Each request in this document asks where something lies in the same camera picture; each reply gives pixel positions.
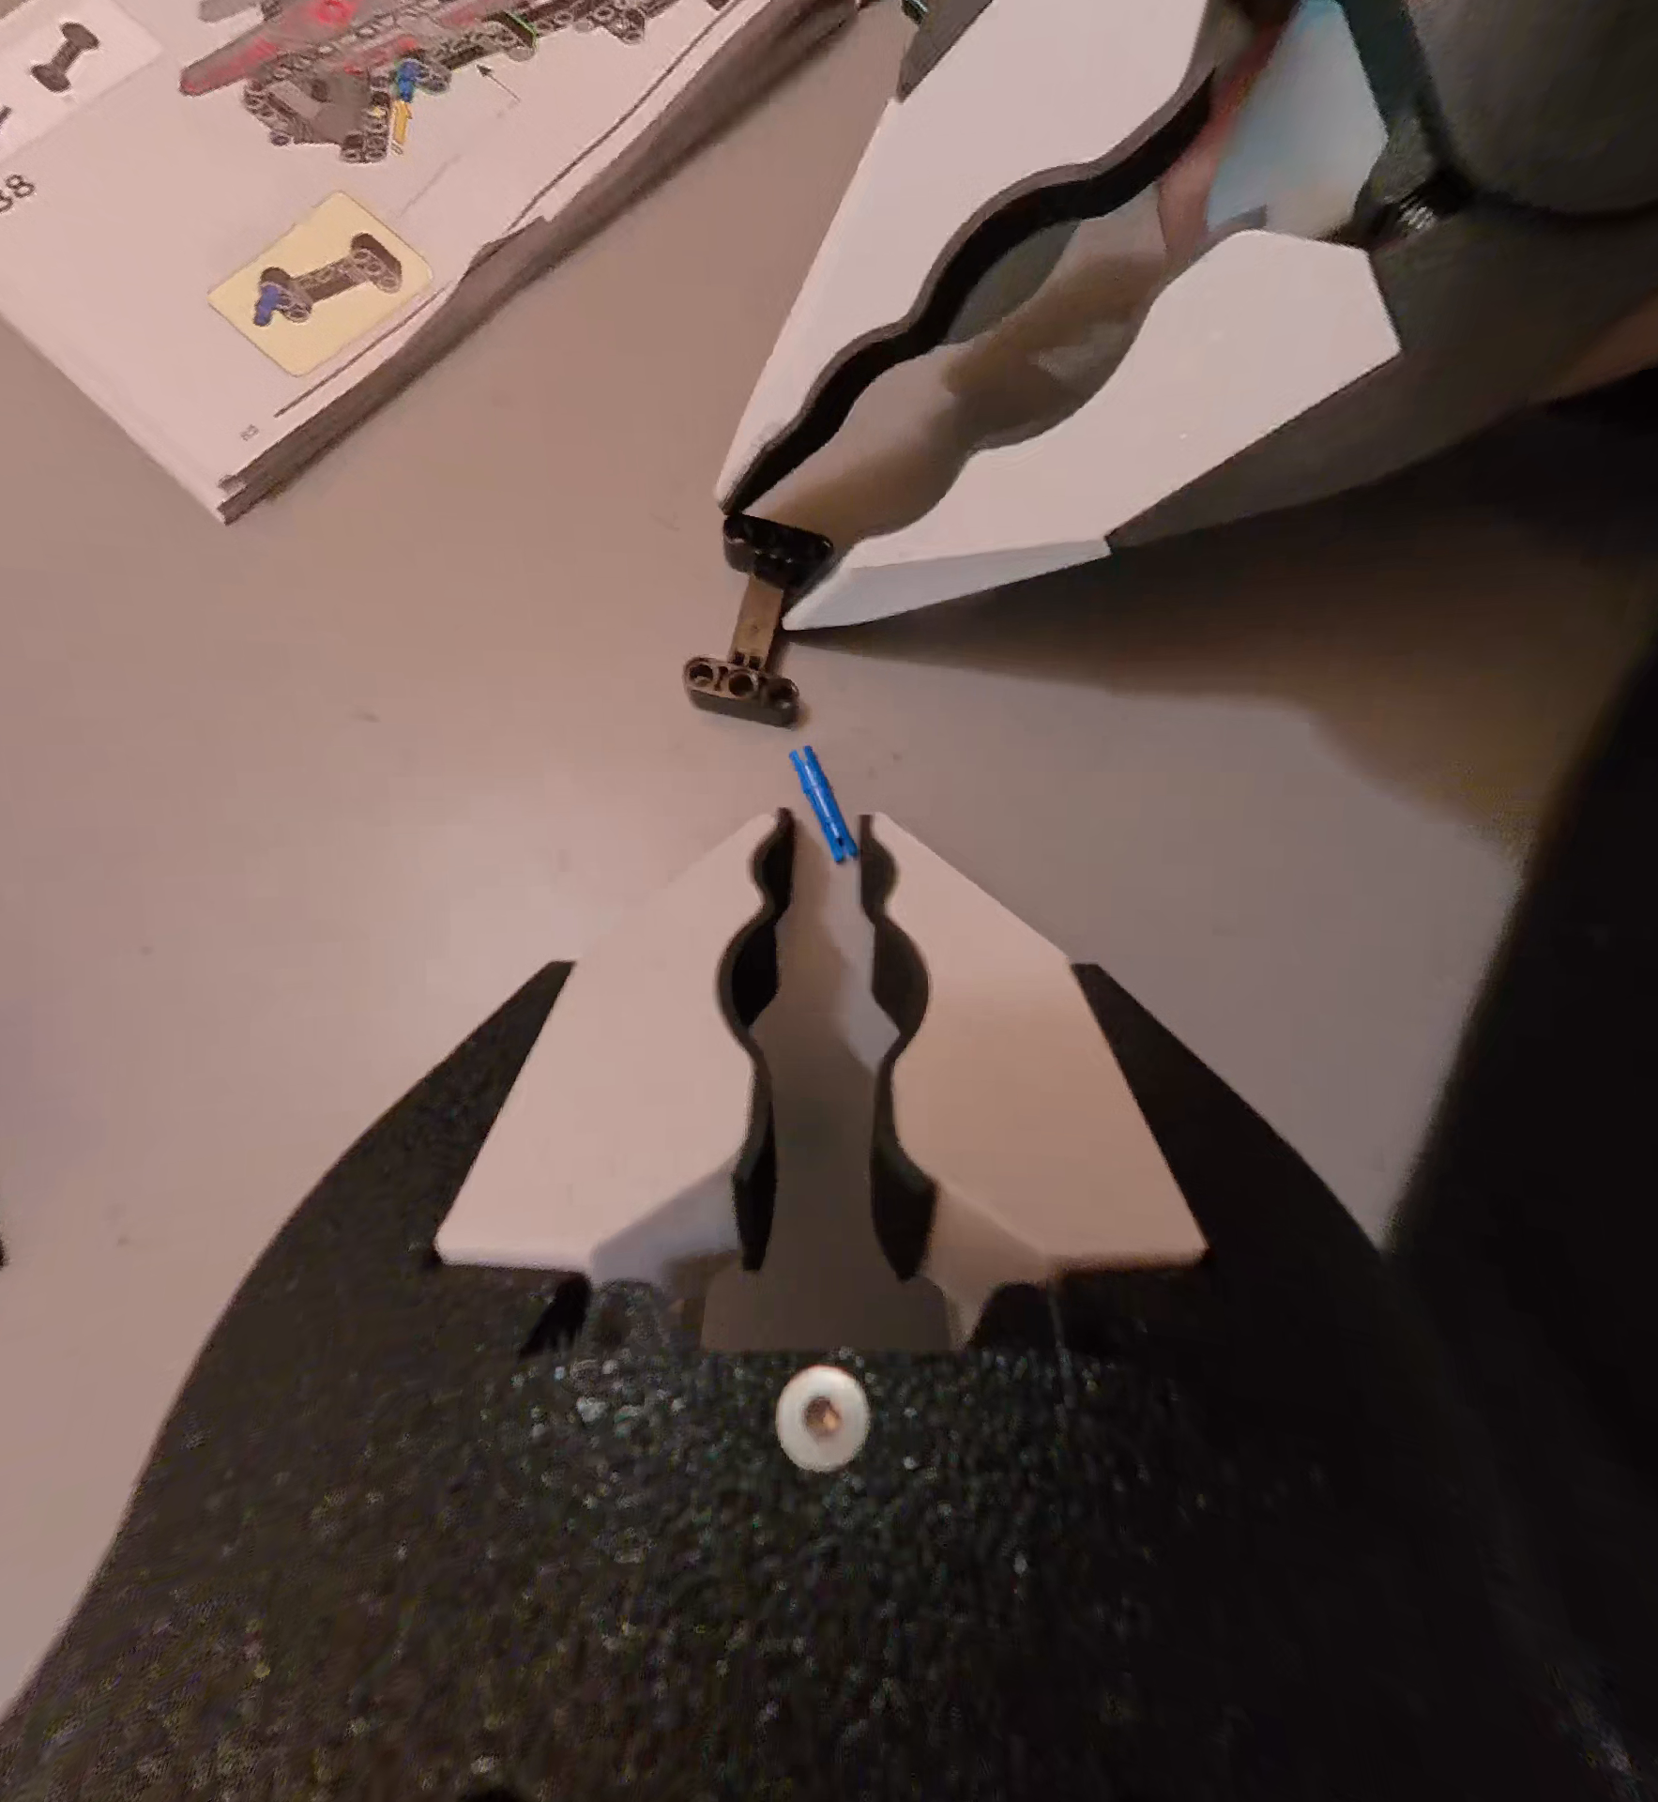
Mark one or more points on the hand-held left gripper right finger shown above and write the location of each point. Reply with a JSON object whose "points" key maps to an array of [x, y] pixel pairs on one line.
{"points": [[1041, 1099]]}

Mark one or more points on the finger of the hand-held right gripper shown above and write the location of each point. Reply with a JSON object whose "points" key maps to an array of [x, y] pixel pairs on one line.
{"points": [[1195, 396], [968, 157]]}

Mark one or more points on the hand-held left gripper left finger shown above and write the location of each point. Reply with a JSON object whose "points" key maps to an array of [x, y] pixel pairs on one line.
{"points": [[604, 1099]]}

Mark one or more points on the blue toy pin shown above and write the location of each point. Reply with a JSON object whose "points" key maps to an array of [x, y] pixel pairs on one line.
{"points": [[821, 803]]}

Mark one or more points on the black toy beam part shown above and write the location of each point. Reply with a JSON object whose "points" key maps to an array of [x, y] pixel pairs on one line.
{"points": [[743, 676]]}

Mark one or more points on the white instruction booklet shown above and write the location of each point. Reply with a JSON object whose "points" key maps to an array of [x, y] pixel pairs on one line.
{"points": [[142, 284]]}

